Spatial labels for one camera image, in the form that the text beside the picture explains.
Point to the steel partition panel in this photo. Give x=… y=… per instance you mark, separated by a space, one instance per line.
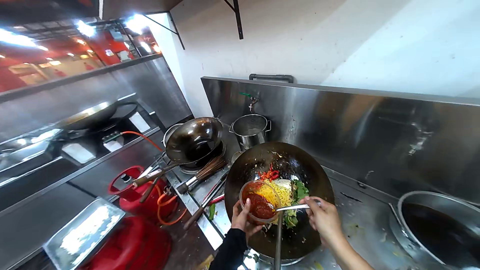
x=150 y=78

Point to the sliced red chilies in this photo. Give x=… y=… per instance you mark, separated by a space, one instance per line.
x=270 y=174

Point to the wide steel pot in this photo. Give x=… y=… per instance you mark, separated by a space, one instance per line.
x=404 y=229

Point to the person's right forearm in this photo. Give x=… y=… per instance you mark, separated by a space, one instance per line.
x=350 y=256

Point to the dark brown liquid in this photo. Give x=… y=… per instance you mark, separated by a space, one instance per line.
x=435 y=228

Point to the green leafy vegetables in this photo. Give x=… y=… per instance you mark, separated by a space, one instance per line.
x=300 y=191

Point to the large dark wok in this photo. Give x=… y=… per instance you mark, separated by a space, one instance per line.
x=247 y=161

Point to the tall steel pot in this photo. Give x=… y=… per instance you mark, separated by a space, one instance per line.
x=250 y=135

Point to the red chili paste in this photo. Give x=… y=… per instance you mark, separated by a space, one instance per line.
x=261 y=207

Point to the steel stove with wok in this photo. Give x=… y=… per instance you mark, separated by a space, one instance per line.
x=78 y=150

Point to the steel splashback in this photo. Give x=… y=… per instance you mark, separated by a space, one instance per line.
x=318 y=120

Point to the round silver pot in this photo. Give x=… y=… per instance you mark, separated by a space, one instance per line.
x=167 y=134

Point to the person's left forearm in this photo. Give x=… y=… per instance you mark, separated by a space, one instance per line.
x=231 y=252

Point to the person's left thumb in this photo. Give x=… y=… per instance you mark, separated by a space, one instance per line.
x=246 y=209

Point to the person's left fingers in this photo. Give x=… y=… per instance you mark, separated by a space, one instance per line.
x=236 y=213

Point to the clear plastic tub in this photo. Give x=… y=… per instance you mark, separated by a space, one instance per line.
x=245 y=189

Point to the loose green leaf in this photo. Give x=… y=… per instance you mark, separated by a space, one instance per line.
x=212 y=212

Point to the black wall bracket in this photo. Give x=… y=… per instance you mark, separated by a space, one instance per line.
x=174 y=29
x=238 y=22

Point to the tap with green lever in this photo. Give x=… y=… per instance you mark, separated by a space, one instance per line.
x=252 y=101

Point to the steel stove counter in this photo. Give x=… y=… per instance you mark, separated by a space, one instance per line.
x=363 y=228

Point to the person's right hand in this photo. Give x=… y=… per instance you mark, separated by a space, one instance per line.
x=326 y=221

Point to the white flat food piece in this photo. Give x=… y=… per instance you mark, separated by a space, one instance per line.
x=284 y=183

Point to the yellow noodles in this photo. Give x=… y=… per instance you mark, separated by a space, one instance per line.
x=284 y=192

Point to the dark grey wall pipe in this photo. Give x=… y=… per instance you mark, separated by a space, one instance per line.
x=272 y=77

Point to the person's left hand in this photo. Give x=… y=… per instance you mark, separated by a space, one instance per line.
x=240 y=222

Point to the silver metal spoon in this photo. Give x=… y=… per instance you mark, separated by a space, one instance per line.
x=296 y=207

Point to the rectangular steel tray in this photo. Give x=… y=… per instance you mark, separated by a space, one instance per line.
x=84 y=234

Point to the person's right fingers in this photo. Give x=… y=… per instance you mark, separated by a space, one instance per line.
x=310 y=204

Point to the bamboo wok brush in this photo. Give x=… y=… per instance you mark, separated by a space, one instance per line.
x=204 y=174

